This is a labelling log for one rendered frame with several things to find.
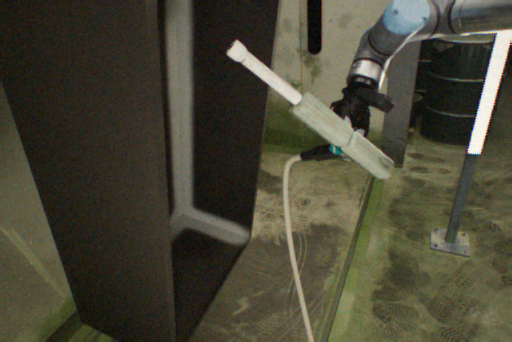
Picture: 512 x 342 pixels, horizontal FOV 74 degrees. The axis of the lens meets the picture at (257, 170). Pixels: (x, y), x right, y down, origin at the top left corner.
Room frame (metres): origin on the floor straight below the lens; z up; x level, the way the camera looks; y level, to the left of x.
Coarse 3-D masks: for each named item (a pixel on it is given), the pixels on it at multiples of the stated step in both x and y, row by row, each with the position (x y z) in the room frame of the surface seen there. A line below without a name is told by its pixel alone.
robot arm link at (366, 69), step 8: (352, 64) 0.88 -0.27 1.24; (360, 64) 0.87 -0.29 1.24; (368, 64) 0.86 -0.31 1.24; (376, 64) 0.86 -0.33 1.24; (352, 72) 0.87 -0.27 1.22; (360, 72) 0.85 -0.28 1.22; (368, 72) 0.85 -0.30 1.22; (376, 72) 0.85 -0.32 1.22; (376, 80) 0.84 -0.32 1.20; (376, 88) 0.85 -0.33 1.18
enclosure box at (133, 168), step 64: (0, 0) 0.63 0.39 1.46; (64, 0) 0.58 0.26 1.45; (128, 0) 0.53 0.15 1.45; (192, 0) 1.18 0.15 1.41; (256, 0) 1.09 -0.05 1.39; (0, 64) 0.67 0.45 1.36; (64, 64) 0.60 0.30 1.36; (128, 64) 0.54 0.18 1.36; (192, 64) 1.20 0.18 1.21; (64, 128) 0.62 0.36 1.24; (128, 128) 0.55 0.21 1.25; (192, 128) 1.22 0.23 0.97; (256, 128) 1.11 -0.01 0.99; (64, 192) 0.66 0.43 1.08; (128, 192) 0.57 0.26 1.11; (192, 192) 1.25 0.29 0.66; (256, 192) 1.11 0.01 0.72; (64, 256) 0.71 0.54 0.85; (128, 256) 0.60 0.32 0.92; (192, 256) 1.03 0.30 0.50; (128, 320) 0.64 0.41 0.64; (192, 320) 0.76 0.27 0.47
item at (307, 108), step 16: (240, 48) 0.66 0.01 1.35; (256, 64) 0.66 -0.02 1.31; (272, 80) 0.67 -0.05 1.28; (288, 96) 0.67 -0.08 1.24; (304, 96) 0.68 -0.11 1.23; (304, 112) 0.66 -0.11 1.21; (320, 112) 0.67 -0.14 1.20; (320, 128) 0.67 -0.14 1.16; (336, 128) 0.67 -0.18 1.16; (336, 144) 0.69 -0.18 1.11; (352, 144) 0.68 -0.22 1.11; (368, 144) 0.70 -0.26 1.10; (304, 160) 0.82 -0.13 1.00; (320, 160) 0.78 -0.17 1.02; (352, 160) 0.70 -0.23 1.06; (368, 160) 0.68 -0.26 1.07; (384, 160) 0.68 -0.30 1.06; (384, 176) 0.69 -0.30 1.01
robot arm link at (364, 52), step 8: (368, 32) 0.96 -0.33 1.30; (360, 40) 0.97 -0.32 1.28; (360, 48) 0.93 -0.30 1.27; (368, 48) 0.90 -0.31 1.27; (360, 56) 0.90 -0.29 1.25; (368, 56) 0.88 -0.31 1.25; (376, 56) 0.88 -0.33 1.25; (384, 56) 0.88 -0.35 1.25; (392, 56) 0.89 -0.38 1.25; (384, 64) 0.88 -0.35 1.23; (384, 72) 0.88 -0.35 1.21
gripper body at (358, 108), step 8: (352, 80) 0.86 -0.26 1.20; (360, 80) 0.84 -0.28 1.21; (368, 80) 0.84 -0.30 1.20; (344, 88) 0.89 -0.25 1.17; (352, 88) 0.87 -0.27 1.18; (368, 88) 0.84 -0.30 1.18; (344, 96) 0.86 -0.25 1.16; (352, 96) 0.84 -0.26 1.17; (336, 104) 0.83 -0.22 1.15; (352, 104) 0.78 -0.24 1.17; (360, 104) 0.80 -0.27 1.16; (336, 112) 0.82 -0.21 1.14; (352, 112) 0.77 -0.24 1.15; (360, 112) 0.78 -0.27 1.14; (368, 112) 0.80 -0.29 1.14; (352, 120) 0.78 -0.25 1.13; (360, 120) 0.77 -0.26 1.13; (368, 120) 0.79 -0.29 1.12; (352, 128) 0.80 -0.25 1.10
